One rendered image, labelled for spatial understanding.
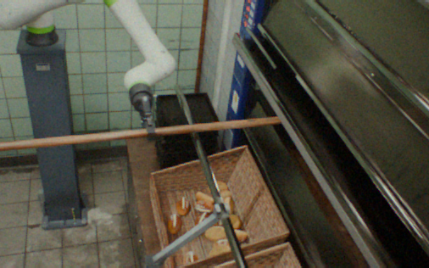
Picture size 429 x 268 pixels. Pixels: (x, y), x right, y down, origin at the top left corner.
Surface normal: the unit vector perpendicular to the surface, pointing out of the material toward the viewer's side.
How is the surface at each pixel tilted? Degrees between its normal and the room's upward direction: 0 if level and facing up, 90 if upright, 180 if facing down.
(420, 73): 70
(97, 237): 0
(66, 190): 90
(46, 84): 90
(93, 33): 90
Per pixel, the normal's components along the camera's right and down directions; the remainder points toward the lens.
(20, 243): 0.12, -0.79
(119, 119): 0.28, 0.61
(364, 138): -0.86, -0.20
